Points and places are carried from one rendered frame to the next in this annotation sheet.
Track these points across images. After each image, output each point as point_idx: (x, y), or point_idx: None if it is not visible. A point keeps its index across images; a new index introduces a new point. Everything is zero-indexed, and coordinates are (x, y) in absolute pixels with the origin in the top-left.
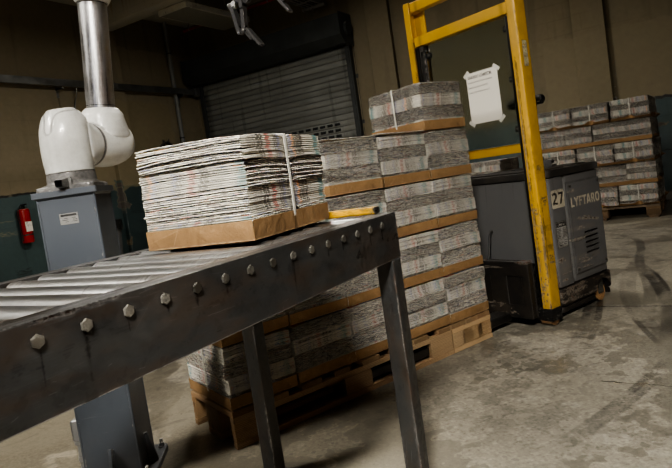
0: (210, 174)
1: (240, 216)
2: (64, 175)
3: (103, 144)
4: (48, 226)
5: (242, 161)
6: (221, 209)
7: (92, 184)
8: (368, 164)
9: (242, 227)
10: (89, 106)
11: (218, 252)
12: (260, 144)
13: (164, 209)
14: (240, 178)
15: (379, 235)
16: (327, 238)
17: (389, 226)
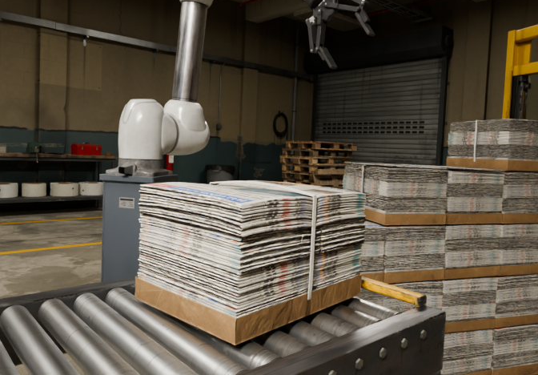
0: (204, 239)
1: (225, 305)
2: (130, 162)
3: (174, 136)
4: (109, 206)
5: (239, 238)
6: (207, 286)
7: (151, 175)
8: (434, 198)
9: (223, 321)
10: (173, 98)
11: (187, 345)
12: (275, 213)
13: (155, 258)
14: (234, 257)
15: (416, 347)
16: (333, 367)
17: (434, 332)
